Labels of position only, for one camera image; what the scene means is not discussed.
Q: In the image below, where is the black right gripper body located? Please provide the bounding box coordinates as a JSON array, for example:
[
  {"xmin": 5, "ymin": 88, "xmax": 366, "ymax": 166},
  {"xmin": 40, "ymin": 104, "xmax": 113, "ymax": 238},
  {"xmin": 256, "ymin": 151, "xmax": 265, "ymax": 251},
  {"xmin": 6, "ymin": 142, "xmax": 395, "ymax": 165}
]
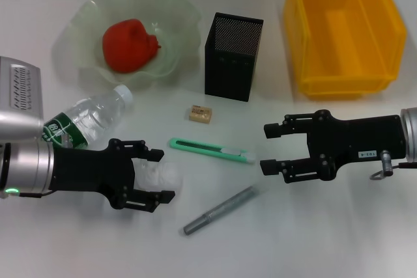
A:
[{"xmin": 305, "ymin": 109, "xmax": 408, "ymax": 183}]

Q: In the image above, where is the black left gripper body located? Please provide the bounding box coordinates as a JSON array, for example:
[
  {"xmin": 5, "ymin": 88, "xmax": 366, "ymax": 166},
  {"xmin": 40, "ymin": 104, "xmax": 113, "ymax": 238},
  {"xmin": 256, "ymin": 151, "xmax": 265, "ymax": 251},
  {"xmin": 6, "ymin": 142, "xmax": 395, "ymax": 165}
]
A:
[{"xmin": 51, "ymin": 137, "xmax": 137, "ymax": 210}]

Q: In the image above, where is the white paper ball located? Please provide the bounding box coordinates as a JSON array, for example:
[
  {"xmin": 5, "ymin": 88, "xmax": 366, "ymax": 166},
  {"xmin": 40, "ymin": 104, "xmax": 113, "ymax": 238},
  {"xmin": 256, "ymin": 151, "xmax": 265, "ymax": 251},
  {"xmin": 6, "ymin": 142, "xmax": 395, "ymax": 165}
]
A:
[{"xmin": 132, "ymin": 160, "xmax": 183, "ymax": 195}]

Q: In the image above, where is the clear green-label water bottle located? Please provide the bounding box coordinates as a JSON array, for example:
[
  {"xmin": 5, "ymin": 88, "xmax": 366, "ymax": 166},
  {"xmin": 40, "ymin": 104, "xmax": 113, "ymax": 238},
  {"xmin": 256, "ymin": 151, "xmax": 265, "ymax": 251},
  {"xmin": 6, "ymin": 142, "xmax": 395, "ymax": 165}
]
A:
[{"xmin": 41, "ymin": 84, "xmax": 135, "ymax": 151}]

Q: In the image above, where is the green utility knife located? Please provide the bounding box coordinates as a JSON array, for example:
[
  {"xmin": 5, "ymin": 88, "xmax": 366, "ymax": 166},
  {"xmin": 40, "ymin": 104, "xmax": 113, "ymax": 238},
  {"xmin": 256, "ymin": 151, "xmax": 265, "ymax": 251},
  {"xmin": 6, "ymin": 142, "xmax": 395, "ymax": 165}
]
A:
[{"xmin": 167, "ymin": 137, "xmax": 257, "ymax": 165}]

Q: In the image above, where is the grey marker pen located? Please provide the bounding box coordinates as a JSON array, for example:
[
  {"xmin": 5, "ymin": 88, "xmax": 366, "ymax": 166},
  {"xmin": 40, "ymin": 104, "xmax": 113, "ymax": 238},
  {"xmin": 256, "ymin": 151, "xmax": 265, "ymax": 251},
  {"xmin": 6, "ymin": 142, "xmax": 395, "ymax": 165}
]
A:
[{"xmin": 182, "ymin": 185, "xmax": 261, "ymax": 236}]

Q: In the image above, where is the black mesh pen holder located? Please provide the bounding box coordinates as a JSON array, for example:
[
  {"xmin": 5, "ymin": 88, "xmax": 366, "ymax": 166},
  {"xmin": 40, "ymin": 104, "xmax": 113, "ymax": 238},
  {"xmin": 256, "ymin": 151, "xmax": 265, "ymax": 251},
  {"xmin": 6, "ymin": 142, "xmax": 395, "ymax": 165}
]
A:
[{"xmin": 204, "ymin": 12, "xmax": 264, "ymax": 102}]

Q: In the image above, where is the pale green glass fruit plate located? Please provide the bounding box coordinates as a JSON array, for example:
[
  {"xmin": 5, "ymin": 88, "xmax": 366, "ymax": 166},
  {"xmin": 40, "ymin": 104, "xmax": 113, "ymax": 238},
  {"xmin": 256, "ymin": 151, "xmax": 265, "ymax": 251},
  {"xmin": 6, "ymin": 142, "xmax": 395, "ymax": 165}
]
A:
[{"xmin": 51, "ymin": 0, "xmax": 201, "ymax": 92}]

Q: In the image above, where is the yellow plastic bin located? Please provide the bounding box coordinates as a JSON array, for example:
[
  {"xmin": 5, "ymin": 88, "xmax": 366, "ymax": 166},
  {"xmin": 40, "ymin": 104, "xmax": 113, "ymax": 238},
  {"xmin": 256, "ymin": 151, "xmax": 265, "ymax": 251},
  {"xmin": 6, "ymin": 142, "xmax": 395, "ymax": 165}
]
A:
[{"xmin": 281, "ymin": 0, "xmax": 408, "ymax": 102}]

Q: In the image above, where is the right arm connector cable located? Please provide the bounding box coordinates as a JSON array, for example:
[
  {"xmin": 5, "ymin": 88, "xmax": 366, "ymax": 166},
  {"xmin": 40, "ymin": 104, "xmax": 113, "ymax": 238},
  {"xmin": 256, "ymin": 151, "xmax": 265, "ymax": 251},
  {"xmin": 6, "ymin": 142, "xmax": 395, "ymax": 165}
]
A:
[{"xmin": 369, "ymin": 149, "xmax": 417, "ymax": 181}]

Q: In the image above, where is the arm connector cable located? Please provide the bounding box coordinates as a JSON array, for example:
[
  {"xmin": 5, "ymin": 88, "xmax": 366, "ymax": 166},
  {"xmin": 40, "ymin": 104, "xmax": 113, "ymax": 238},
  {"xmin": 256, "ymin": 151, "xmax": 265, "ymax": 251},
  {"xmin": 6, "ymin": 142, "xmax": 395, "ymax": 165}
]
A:
[
  {"xmin": 369, "ymin": 149, "xmax": 417, "ymax": 181},
  {"xmin": 12, "ymin": 190, "xmax": 55, "ymax": 199}
]

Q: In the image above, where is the left arm connector cable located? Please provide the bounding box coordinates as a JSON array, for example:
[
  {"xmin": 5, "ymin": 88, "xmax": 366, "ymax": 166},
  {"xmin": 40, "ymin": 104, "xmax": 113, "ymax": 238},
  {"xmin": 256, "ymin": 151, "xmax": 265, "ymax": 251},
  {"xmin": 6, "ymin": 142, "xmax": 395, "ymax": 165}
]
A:
[{"xmin": 12, "ymin": 190, "xmax": 55, "ymax": 199}]

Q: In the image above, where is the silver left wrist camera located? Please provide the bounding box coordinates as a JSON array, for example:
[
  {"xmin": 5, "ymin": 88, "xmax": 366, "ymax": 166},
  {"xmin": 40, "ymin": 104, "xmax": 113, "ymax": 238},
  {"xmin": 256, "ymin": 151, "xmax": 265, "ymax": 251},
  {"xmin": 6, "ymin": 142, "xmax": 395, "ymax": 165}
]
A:
[{"xmin": 0, "ymin": 56, "xmax": 45, "ymax": 144}]

